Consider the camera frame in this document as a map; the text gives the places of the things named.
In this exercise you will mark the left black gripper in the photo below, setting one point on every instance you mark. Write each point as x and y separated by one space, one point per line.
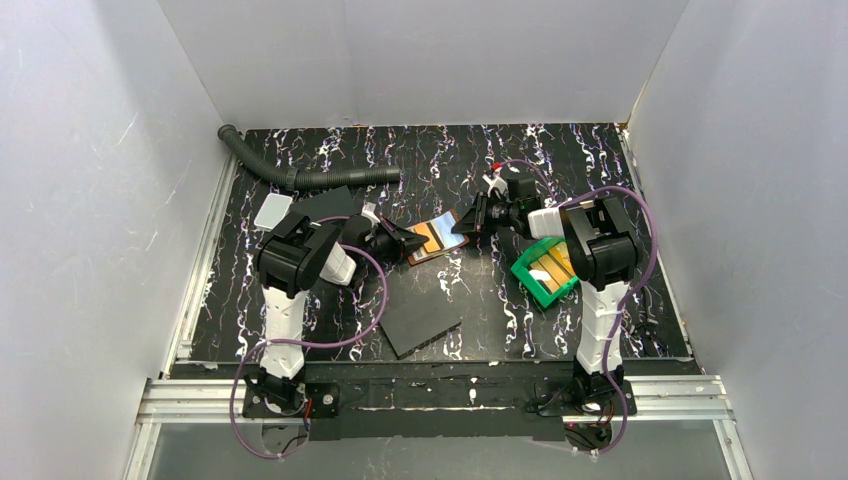
395 237

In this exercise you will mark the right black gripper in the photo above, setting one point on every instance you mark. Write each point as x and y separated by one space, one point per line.
482 215

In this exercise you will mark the gold credit card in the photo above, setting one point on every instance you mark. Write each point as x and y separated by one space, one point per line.
432 242

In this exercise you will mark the brown leather card holder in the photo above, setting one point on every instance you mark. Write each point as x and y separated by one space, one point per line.
412 261

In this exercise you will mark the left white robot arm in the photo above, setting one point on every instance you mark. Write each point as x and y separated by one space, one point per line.
296 254

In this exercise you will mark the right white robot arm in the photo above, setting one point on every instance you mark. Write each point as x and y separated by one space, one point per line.
604 252

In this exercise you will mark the green plastic card tray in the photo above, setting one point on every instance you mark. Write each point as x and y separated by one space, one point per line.
519 271

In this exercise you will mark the cards in green tray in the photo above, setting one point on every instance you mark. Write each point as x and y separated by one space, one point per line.
549 265

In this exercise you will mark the black foam block front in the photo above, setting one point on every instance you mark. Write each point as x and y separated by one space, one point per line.
415 320

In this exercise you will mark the white plastic box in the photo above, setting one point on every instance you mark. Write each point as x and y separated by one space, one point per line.
272 211

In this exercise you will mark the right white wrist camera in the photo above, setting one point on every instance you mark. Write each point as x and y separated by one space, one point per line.
496 185

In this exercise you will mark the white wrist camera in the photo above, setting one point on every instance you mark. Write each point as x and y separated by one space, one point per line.
369 211
496 185

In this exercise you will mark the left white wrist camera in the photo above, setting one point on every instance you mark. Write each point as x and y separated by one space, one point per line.
369 211

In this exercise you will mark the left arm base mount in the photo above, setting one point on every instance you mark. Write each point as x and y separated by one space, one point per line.
290 403

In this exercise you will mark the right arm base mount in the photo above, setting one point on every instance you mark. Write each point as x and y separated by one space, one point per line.
588 417

